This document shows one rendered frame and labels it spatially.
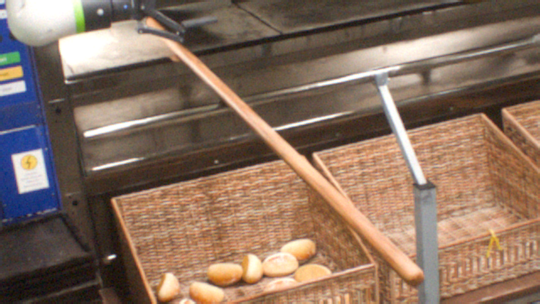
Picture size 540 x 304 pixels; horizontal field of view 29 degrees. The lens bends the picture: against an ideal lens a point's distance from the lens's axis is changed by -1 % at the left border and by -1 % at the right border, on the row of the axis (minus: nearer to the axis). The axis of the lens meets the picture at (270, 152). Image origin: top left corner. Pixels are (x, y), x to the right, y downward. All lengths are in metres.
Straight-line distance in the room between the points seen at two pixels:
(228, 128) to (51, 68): 0.50
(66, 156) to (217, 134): 0.41
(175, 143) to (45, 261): 0.54
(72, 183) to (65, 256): 0.36
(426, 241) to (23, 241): 0.97
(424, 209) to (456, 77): 0.72
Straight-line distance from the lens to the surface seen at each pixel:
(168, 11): 3.19
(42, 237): 2.59
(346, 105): 2.92
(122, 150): 2.76
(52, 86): 2.69
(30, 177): 2.72
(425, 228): 2.46
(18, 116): 2.67
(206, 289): 2.70
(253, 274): 2.78
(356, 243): 2.63
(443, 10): 3.00
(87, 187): 2.79
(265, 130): 2.12
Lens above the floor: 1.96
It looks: 22 degrees down
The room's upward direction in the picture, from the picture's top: 6 degrees counter-clockwise
